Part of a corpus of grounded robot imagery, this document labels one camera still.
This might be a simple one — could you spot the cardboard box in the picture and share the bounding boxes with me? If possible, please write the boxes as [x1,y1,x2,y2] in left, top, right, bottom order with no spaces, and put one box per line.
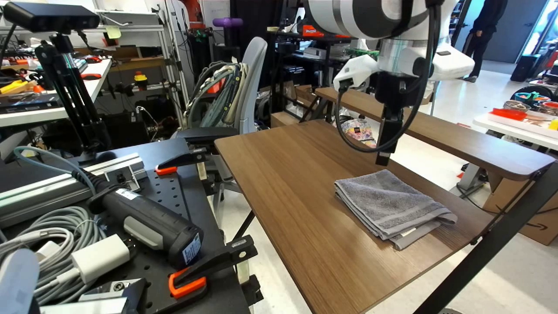
[483,173,558,246]

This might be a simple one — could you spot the long wooden table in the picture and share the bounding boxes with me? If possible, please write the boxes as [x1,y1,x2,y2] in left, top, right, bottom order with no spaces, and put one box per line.
[315,86,556,182]

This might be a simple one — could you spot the white table with clutter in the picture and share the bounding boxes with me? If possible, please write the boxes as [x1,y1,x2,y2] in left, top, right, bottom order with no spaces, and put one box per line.
[0,58,113,128]

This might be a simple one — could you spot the coil of grey cable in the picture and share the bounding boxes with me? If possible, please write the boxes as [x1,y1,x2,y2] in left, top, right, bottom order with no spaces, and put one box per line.
[0,206,108,307]

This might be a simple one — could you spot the person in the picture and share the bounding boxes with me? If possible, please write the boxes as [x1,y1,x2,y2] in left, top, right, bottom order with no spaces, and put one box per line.
[461,0,509,83]

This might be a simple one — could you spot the black speaker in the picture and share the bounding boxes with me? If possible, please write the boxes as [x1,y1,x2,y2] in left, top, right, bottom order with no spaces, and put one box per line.
[510,54,540,83]

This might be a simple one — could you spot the black and orange clamp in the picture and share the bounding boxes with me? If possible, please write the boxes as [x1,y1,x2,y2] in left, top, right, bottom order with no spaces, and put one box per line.
[168,235,259,301]
[154,147,208,177]

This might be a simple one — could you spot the red tray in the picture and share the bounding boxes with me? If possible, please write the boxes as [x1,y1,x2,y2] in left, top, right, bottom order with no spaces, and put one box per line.
[492,108,528,122]

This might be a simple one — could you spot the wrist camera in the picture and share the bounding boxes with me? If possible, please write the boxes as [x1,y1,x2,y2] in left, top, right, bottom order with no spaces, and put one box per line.
[333,54,381,93]

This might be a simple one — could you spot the camera on mount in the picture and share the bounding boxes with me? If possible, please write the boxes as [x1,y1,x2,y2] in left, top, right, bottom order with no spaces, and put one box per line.
[2,2,112,154]

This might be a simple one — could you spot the white charger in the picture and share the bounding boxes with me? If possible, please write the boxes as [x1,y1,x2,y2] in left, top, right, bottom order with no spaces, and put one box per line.
[71,234,132,285]

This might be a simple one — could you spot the grey folded towel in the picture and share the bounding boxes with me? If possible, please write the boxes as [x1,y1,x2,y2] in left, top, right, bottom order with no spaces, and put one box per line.
[334,169,459,251]

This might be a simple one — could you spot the black and grey power brick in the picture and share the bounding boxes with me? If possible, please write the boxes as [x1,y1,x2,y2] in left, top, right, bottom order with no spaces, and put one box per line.
[86,187,204,270]

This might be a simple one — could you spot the blue-grey cable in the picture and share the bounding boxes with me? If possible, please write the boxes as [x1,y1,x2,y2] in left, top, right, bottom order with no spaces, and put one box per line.
[13,146,97,198]

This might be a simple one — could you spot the colourful patterned bag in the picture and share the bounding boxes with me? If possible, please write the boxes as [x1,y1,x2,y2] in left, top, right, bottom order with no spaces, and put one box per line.
[340,118,377,148]

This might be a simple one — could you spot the aluminium rail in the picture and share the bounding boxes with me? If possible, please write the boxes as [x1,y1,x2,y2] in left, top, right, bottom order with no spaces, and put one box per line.
[0,152,148,229]

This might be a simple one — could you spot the metal shelf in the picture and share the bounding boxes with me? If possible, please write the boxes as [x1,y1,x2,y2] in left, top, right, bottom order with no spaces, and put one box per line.
[94,8,191,128]

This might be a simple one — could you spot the grey office chair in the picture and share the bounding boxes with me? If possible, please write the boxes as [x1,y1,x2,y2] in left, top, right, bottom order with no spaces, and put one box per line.
[176,37,269,147]

